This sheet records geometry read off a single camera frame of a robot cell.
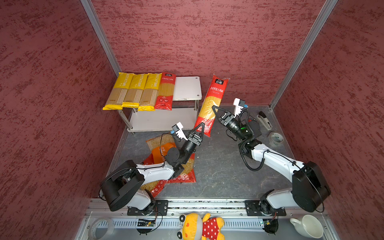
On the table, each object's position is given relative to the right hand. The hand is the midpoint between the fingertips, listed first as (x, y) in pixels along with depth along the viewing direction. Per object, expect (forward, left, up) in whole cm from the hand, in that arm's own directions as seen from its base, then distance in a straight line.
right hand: (209, 110), depth 66 cm
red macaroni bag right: (-17, +11, -35) cm, 40 cm away
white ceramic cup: (-42, -44, -34) cm, 70 cm away
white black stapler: (+25, -44, -35) cm, 62 cm away
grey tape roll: (+7, -49, -38) cm, 63 cm away
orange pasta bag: (+1, +30, -33) cm, 44 cm away
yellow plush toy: (-41, +8, -31) cm, 52 cm away
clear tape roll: (-40, +52, -38) cm, 76 cm away
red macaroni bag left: (-23, +29, -34) cm, 51 cm away
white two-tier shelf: (+16, +11, -4) cm, 19 cm away
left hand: (-4, +2, -6) cm, 8 cm away
